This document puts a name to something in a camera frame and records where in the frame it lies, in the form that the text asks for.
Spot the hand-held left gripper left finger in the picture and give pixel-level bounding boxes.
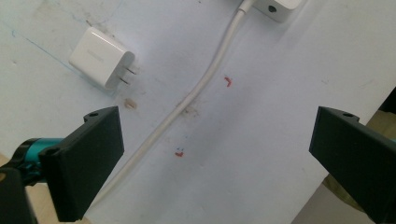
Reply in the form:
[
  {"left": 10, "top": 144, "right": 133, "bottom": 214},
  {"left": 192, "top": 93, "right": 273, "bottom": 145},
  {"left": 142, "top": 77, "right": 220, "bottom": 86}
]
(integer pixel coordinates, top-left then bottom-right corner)
[{"left": 11, "top": 105, "right": 125, "bottom": 223}]

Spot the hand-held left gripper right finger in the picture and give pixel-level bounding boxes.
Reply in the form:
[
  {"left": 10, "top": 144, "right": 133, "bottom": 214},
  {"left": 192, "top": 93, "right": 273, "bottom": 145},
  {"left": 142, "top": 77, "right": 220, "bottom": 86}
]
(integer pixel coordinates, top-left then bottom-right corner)
[{"left": 308, "top": 105, "right": 396, "bottom": 224}]

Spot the white charger plug adapter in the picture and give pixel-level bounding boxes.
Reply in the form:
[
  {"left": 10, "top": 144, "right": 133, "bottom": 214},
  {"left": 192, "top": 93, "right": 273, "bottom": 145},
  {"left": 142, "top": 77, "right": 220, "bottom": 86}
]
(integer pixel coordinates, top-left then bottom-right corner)
[{"left": 68, "top": 26, "right": 140, "bottom": 91}]

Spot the white power adapter block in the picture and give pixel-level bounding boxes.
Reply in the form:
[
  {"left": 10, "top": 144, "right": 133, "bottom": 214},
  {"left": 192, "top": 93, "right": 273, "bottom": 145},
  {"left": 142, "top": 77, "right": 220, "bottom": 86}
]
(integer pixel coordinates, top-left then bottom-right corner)
[{"left": 252, "top": 0, "right": 304, "bottom": 23}]

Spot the white power cable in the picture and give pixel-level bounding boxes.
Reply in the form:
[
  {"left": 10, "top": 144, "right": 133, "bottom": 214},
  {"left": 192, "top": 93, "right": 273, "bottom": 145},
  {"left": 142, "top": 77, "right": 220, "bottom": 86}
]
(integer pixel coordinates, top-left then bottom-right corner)
[{"left": 91, "top": 0, "right": 257, "bottom": 207}]

